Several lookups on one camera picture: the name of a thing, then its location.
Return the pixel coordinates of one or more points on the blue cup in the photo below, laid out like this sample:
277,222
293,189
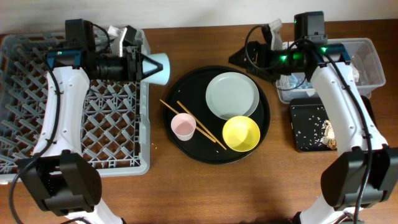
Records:
166,72

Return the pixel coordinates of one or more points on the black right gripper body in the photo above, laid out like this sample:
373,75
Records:
284,60

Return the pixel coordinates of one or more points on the yellow bowl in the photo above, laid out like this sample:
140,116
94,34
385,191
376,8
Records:
241,133

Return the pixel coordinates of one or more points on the round black tray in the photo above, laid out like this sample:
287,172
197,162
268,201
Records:
190,91

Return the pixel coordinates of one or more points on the wooden chopstick right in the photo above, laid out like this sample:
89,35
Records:
202,125

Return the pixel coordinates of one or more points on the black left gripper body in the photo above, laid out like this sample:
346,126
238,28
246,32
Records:
117,69

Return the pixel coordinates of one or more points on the pink cup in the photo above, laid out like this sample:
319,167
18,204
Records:
183,125

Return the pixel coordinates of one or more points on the clear plastic bin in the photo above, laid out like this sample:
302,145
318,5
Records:
367,67

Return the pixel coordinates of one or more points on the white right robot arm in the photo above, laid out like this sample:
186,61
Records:
365,172

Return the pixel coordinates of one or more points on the wooden chopstick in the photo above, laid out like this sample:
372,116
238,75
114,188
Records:
198,129
202,125

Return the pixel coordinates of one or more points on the grey dishwasher rack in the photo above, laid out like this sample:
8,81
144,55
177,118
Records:
111,111

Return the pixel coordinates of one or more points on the black rectangular tray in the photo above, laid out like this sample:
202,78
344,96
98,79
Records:
307,116

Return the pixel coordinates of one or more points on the food scraps pile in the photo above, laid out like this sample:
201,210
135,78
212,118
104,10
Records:
328,135

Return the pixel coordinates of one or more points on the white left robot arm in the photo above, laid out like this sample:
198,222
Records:
57,176

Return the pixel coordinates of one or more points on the blue plastic wrapper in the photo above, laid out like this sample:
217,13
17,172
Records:
296,82

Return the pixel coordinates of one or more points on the wooden chopstick left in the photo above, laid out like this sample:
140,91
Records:
198,129

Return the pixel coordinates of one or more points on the pale green plate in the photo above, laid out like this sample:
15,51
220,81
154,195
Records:
232,94

